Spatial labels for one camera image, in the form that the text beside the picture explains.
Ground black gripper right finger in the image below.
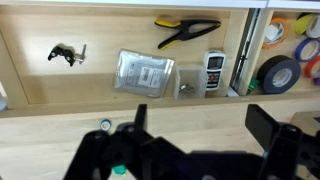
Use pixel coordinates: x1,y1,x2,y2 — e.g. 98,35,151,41
245,103,320,180

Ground wooden drawer with tapes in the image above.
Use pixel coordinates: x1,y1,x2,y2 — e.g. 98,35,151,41
238,0,320,101

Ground metal screws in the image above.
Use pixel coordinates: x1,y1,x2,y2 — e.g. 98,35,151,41
179,84,195,94

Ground metal drawer slide rail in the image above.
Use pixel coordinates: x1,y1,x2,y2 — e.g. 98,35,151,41
231,8,261,96

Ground yellow black spring clamp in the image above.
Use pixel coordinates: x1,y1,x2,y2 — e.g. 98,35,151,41
154,18,222,51

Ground clear plastic box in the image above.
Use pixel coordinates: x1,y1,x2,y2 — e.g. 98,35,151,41
173,64,207,101

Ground silver foil bag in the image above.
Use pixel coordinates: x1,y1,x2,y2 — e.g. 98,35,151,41
113,49,175,98

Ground blue tape roll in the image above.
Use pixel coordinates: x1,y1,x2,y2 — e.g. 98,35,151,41
294,37,320,63

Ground white paper piece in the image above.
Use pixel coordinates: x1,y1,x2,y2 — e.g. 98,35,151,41
265,24,280,40

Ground black clamp with metal lever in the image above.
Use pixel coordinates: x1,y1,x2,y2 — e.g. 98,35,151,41
47,43,88,67

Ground wooden drawer with tools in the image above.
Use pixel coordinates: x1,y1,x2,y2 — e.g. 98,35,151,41
0,0,268,119

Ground white tape roll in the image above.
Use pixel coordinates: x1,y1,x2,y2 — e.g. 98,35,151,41
305,14,320,39

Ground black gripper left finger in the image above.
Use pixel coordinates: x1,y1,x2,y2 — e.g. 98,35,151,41
63,103,188,180

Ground yellow tape roll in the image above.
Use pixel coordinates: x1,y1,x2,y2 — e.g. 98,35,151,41
294,13,318,36

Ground green marker pen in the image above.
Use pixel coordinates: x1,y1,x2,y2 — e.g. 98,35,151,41
111,164,128,176

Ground red orange tape roll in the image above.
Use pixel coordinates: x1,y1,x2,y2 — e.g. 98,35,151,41
303,54,320,79

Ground large black tape roll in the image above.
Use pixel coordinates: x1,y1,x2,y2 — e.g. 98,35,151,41
256,55,302,95

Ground white digital gauge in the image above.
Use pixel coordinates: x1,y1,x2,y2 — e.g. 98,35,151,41
203,49,227,92

